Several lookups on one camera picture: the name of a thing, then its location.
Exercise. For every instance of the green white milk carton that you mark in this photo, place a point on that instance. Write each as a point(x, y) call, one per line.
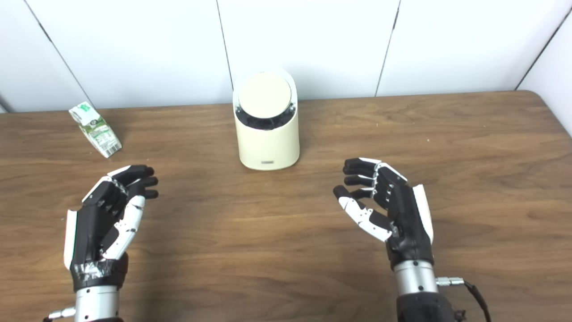
point(97, 131)

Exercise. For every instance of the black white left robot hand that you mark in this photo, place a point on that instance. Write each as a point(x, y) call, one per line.
point(91, 228)

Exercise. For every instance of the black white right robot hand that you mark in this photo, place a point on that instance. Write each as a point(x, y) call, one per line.
point(409, 223)

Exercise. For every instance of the cream-colored bin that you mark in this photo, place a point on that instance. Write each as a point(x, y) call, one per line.
point(268, 145)

